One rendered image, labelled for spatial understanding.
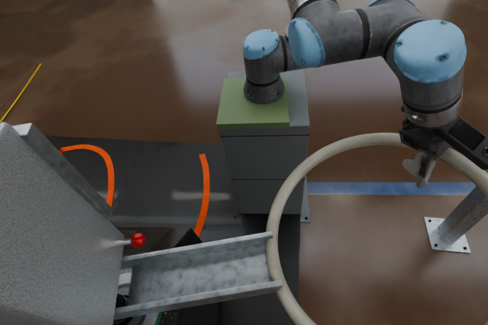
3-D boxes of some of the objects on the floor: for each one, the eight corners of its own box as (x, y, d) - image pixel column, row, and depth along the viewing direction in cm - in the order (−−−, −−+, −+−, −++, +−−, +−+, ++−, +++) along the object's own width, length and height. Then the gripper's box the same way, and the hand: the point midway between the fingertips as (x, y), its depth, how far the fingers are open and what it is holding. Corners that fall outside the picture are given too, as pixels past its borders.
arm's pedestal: (237, 159, 227) (218, 66, 162) (304, 158, 221) (313, 62, 156) (231, 221, 195) (205, 136, 130) (309, 223, 189) (323, 134, 124)
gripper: (438, 64, 60) (440, 122, 74) (373, 135, 59) (387, 179, 73) (486, 77, 54) (478, 137, 68) (415, 157, 53) (421, 200, 67)
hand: (443, 165), depth 69 cm, fingers open, 14 cm apart
